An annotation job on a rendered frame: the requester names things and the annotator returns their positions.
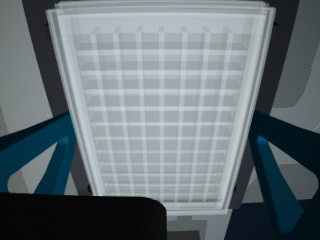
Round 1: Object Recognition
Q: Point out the blue bin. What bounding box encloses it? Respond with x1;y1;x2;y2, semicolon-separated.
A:
224;199;311;240

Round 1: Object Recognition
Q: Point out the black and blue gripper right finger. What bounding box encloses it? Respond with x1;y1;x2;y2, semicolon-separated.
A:
248;110;320;240

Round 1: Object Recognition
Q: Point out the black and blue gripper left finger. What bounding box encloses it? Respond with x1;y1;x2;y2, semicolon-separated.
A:
0;111;77;195

